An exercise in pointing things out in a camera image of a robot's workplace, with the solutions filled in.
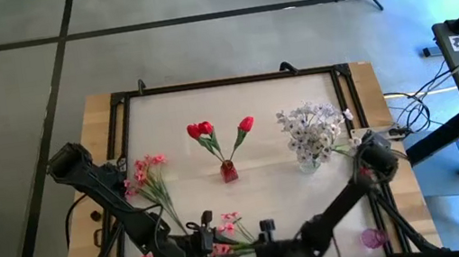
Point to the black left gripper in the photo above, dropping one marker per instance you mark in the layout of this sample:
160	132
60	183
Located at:
197	247

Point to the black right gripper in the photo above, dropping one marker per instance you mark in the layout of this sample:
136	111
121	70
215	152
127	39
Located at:
289	252

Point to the red artificial tulip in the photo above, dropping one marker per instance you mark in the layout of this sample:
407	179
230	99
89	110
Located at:
206	127
193	131
247	123

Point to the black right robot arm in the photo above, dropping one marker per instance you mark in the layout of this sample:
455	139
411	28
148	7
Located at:
341	203

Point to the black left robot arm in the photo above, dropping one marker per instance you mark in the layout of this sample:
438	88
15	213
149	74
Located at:
102	188

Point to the red ribbed glass vase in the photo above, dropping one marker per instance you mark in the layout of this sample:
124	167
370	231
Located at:
229	173

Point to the clear crystal glass vase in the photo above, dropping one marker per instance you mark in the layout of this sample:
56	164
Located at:
309	166

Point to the small purple glass vase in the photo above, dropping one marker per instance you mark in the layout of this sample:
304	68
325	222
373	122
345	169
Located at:
373	238

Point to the black round knob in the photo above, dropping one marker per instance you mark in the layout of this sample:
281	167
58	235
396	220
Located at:
96	216

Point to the black desk support beam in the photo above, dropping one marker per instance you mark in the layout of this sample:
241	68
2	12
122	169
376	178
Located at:
440	135

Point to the black aluminium table frame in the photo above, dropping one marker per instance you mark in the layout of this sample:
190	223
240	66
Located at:
227	81

